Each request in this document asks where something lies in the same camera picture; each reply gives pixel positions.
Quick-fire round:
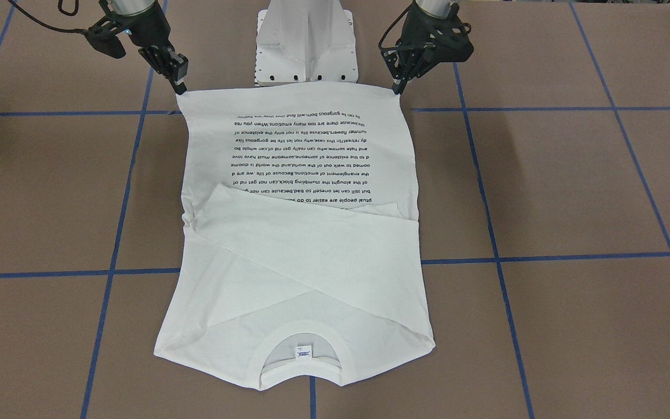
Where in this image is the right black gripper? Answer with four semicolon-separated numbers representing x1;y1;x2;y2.
129;9;189;95

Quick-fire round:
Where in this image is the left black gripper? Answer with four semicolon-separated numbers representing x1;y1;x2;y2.
383;6;455;95

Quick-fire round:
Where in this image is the white long-sleeve printed shirt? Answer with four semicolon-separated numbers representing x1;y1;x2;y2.
154;82;435;390

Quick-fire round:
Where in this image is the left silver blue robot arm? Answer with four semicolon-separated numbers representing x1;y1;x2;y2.
378;1;474;95

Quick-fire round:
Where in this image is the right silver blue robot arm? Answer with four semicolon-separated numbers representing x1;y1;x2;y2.
101;1;189;95

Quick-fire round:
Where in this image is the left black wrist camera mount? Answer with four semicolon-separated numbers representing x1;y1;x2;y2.
434;19;474;63

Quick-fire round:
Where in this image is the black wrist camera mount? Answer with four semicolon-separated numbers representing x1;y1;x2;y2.
84;13;136;59
434;19;474;63

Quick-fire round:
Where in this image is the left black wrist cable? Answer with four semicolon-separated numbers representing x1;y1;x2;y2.
378;6;414;53

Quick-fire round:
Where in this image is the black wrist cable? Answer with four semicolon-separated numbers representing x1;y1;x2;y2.
378;6;414;53
8;0;88;34

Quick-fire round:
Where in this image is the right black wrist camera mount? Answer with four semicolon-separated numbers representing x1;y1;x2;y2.
84;13;136;59

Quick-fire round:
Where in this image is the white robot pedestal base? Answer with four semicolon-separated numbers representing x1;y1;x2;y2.
255;1;358;87

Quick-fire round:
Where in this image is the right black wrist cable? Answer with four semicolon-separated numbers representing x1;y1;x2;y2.
8;0;88;34

